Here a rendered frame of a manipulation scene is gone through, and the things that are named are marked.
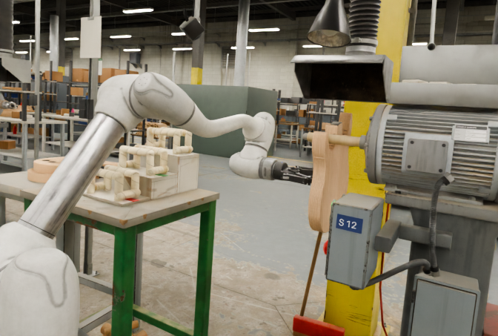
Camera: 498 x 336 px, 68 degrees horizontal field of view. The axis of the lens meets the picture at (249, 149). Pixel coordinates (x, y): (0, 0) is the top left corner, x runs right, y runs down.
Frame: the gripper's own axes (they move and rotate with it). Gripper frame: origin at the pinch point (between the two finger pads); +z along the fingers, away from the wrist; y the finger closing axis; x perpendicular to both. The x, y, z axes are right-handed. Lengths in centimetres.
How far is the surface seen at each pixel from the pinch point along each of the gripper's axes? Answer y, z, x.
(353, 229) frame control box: 47, 23, 6
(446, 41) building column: -899, -8, 58
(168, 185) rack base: 16, -64, -9
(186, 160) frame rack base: 3, -64, -1
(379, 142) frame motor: 21.3, 22.5, 21.5
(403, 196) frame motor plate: 23.4, 30.7, 7.0
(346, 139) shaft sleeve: 10.8, 10.3, 18.5
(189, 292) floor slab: -47, -111, -120
